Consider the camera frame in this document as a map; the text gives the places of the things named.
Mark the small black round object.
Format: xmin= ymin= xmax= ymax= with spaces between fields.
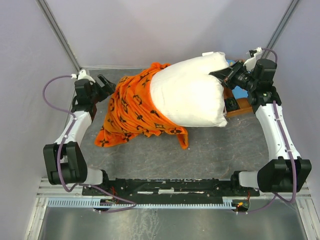
xmin=224 ymin=97 xmax=239 ymax=112

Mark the brown wooden divided tray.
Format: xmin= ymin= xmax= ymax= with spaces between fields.
xmin=223 ymin=86 xmax=253 ymax=118

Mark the blue patterned cloth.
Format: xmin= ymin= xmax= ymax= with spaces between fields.
xmin=224 ymin=58 xmax=251 ymax=99

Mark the white pillow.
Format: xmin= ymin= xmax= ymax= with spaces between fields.
xmin=150 ymin=51 xmax=229 ymax=127

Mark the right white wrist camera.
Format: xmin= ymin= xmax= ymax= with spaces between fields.
xmin=243 ymin=47 xmax=263 ymax=72

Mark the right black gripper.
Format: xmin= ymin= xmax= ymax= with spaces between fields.
xmin=209 ymin=60 xmax=257 ymax=92

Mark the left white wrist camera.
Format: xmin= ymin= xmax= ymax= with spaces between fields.
xmin=71 ymin=69 xmax=96 ymax=83

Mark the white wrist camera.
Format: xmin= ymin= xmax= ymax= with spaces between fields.
xmin=71 ymin=69 xmax=96 ymax=83
xmin=243 ymin=47 xmax=263 ymax=72

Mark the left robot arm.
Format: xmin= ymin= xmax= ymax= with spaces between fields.
xmin=43 ymin=70 xmax=116 ymax=195

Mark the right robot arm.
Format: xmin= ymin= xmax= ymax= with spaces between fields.
xmin=211 ymin=58 xmax=312 ymax=196

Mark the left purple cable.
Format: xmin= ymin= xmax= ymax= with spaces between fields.
xmin=42 ymin=73 xmax=138 ymax=215

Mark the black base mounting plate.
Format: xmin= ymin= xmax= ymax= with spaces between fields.
xmin=98 ymin=178 xmax=260 ymax=204

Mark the orange patterned pillowcase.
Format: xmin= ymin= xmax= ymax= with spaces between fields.
xmin=94 ymin=62 xmax=189 ymax=150

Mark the light blue cable duct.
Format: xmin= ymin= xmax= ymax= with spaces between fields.
xmin=47 ymin=197 xmax=236 ymax=210

